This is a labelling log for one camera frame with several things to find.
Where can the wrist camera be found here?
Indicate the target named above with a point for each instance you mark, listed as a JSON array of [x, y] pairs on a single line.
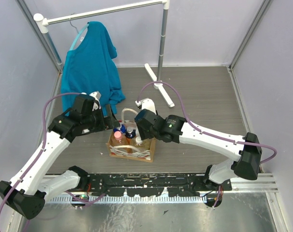
[[146, 103], [90, 101]]

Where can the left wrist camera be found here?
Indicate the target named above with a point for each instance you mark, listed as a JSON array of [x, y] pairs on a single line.
[[90, 101]]

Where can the pink cap bottle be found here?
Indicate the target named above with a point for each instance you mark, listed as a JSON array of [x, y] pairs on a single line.
[[119, 139]]

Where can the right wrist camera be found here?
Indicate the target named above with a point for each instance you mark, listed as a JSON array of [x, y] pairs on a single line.
[[146, 103]]

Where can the clear bottle white cap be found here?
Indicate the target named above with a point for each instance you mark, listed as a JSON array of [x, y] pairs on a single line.
[[142, 145]]

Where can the burlap canvas bag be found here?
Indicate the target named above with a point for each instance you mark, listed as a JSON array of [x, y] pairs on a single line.
[[128, 151]]

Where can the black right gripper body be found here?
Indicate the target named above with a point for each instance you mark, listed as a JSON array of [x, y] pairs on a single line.
[[145, 135]]

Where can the light blue clothes hanger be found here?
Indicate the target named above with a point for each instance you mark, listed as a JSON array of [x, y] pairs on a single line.
[[78, 36]]

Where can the teal t-shirt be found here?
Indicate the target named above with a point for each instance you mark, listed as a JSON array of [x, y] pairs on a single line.
[[89, 67]]

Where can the white cable duct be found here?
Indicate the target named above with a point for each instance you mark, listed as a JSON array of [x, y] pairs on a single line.
[[65, 198]]

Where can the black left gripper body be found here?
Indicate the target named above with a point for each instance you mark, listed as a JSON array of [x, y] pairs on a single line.
[[107, 117]]

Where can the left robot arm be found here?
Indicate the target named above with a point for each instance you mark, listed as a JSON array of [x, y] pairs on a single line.
[[25, 193]]

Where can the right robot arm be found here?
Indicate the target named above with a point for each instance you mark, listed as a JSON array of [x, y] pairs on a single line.
[[243, 156]]

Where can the white metal clothes rack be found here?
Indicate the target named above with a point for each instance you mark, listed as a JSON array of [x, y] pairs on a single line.
[[43, 23]]

